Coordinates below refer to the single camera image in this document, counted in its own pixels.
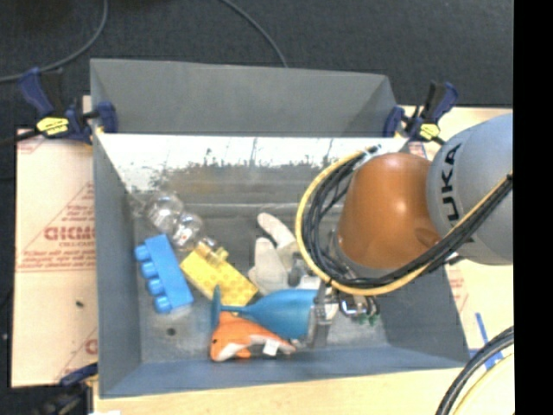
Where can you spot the yellow toy brick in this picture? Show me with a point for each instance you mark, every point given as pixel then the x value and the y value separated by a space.
pixel 224 277

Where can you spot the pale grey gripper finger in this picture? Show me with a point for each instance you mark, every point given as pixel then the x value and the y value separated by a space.
pixel 319 329

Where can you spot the white cloth glove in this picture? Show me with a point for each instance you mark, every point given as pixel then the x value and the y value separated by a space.
pixel 272 262

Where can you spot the blue toy brick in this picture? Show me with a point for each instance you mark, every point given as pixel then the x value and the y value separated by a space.
pixel 166 272

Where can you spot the grey metal bin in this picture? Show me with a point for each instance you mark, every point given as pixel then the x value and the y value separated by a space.
pixel 242 102

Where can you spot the blue plastic goblet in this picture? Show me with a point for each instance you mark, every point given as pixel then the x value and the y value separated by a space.
pixel 281 311

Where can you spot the brown cardboard board red print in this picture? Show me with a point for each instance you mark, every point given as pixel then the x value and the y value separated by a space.
pixel 52 275

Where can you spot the clear plastic bottle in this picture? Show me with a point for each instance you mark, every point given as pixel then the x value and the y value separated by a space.
pixel 173 218

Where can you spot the orange and white toy fish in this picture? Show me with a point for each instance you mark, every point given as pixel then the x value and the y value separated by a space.
pixel 242 340

